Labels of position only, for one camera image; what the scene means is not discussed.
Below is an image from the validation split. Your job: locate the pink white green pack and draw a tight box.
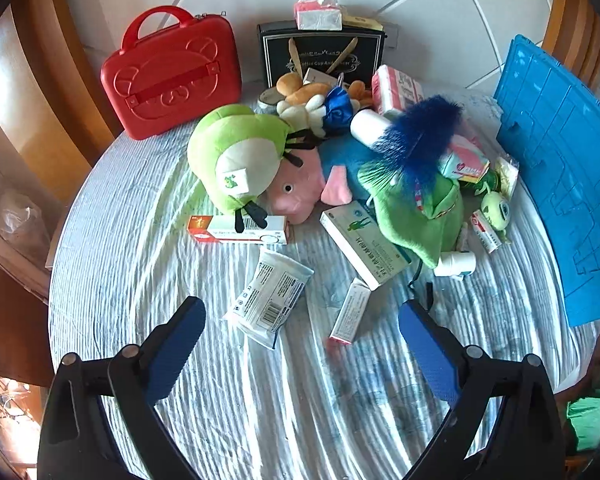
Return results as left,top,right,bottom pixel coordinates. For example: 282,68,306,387
437,135,491,183

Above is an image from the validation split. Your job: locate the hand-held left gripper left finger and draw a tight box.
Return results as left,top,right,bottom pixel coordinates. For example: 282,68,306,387
37,296,207,480

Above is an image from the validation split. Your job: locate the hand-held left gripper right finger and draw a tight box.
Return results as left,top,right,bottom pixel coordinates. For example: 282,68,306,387
399,299,566,480

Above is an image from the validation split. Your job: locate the red white small box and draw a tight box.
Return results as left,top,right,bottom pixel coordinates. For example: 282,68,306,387
470,210,503,253

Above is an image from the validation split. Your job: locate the person's green clothing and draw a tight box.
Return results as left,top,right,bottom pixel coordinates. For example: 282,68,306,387
562,355,600,453

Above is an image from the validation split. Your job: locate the pink striped tissue pack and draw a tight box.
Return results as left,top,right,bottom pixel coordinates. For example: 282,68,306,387
371,65,424,116

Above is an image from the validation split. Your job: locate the green cloth plush hat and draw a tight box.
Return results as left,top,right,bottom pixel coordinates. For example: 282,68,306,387
357,165,468,268

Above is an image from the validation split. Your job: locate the white pill bottle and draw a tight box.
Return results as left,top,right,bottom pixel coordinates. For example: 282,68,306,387
434,251,477,277

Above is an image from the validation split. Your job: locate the green frog plush toy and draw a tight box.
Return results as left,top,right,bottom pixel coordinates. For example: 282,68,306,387
187,104,308,233

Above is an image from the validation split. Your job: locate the pink white small box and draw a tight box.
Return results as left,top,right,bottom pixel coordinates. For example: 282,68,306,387
328,278,372,346

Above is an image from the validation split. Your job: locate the clear yellowish sachet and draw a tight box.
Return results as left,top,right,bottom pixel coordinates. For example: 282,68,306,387
495,155,521,198

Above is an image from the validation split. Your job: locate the shiny blue pouch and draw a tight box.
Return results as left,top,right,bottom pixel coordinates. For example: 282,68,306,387
322,87,361,133

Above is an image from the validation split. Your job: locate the flat yellow box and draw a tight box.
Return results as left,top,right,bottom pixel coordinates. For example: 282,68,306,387
341,14,385,30

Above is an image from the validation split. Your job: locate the white wipes packet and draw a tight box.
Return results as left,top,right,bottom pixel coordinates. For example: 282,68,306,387
224,249,315,350

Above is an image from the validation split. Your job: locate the green one-eyed monster plush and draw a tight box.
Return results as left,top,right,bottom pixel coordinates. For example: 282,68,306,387
480,191,514,233

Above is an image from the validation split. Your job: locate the blue plastic crate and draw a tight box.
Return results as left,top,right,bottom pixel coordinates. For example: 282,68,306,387
492,35,600,333

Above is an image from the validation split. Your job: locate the pink pig plush toy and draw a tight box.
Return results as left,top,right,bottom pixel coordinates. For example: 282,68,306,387
267,135,381,225

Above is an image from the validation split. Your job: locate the white and yellow plush toy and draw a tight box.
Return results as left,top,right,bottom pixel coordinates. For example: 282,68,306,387
276,95,331,138

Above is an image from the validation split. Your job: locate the blue fluffy duster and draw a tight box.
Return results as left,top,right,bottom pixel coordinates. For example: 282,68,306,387
372,96,463,188

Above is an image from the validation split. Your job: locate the green white medicine box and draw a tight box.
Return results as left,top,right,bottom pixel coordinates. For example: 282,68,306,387
320,201,412,290

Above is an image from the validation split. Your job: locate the clear plastic bag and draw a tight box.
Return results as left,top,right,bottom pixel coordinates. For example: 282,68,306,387
0,190,56,271

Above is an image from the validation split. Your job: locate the silver tin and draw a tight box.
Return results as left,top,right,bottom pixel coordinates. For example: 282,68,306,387
257,90,281,116

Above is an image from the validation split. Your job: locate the striped bed sheet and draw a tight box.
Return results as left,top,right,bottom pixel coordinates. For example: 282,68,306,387
47,85,600,480

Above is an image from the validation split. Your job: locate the brown teddy plush toy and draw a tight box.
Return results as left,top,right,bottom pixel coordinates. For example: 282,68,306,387
275,72,373,110

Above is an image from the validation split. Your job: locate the black gift box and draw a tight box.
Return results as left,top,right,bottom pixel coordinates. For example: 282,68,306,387
257,21,387,91

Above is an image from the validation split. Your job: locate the pink white tissue box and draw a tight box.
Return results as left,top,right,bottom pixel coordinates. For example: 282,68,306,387
294,0,344,31

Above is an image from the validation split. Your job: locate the white cylinder bottle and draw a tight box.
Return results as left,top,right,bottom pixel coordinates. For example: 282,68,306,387
350,110,391,148

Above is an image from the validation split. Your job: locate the red hard carry case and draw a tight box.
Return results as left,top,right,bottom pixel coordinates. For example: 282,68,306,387
101,6,243,141

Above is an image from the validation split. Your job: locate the black cable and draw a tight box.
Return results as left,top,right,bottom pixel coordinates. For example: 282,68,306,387
407,260,433,311

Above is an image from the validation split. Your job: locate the orange white long box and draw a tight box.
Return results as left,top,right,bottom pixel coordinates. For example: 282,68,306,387
189,214,288,245

